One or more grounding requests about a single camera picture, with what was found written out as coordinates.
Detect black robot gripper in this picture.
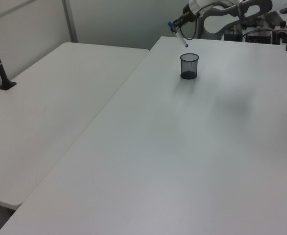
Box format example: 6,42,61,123
172,9,197,29

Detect black keyboard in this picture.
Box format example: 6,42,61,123
263,11,282,27

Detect white side table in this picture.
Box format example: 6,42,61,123
0,42,150,211

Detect black mesh pen cup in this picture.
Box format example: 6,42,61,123
179,53,200,80

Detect grey control box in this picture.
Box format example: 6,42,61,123
243,26,275,44

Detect black camera pole with foot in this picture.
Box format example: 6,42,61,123
0,21,18,92

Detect blue and white marker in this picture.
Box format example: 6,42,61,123
167,22,189,48

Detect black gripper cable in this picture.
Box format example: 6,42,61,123
176,4,204,41

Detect emergency stop button box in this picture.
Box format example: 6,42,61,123
275,21,287,35

